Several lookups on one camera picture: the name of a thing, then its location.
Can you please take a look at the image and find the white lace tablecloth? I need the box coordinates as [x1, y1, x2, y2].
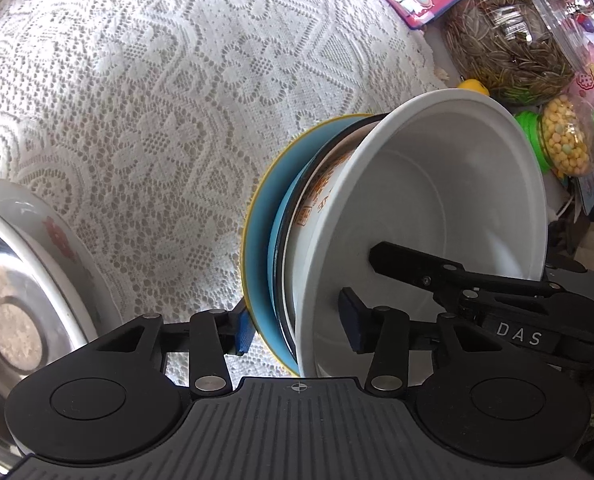
[0, 0, 442, 321]

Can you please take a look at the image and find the blue enamel bowl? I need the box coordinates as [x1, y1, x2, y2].
[244, 115, 373, 376]

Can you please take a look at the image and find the yellow rubber duck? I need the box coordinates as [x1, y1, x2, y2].
[457, 78, 490, 96]

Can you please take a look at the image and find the white conical bowl yellow rim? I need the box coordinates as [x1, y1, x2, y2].
[239, 112, 373, 378]

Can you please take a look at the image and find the stainless steel bowl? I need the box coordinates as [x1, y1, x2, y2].
[0, 216, 96, 474]

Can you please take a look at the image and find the white bowl with orange logo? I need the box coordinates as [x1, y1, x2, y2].
[283, 89, 547, 378]

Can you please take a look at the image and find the floral white shallow bowl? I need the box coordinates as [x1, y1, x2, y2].
[0, 179, 122, 334]

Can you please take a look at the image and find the green gumball candy dispenser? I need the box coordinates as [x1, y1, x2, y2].
[515, 93, 594, 178]

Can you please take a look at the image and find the sunflower seed glass jar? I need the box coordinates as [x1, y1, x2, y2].
[442, 0, 589, 106]

